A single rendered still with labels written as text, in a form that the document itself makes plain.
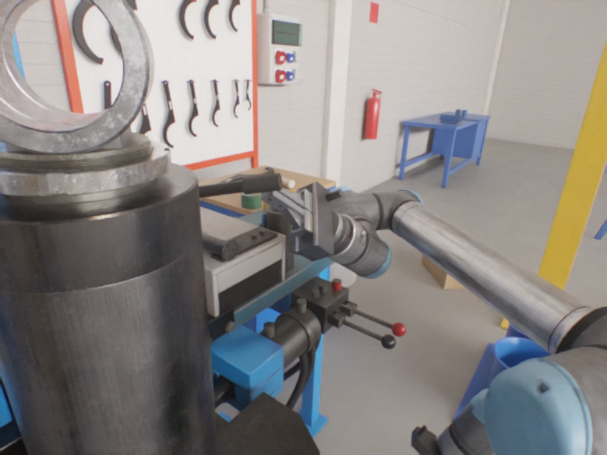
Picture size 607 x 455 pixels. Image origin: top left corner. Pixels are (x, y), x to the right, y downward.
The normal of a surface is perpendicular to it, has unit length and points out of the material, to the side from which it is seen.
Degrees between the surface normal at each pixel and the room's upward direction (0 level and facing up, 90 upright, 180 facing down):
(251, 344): 0
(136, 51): 90
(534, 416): 84
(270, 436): 0
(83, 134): 90
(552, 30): 90
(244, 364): 0
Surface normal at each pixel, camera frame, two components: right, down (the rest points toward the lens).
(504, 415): -0.96, -0.02
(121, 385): 0.49, 0.35
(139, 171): 0.87, 0.22
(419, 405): 0.04, -0.92
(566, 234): -0.59, 0.29
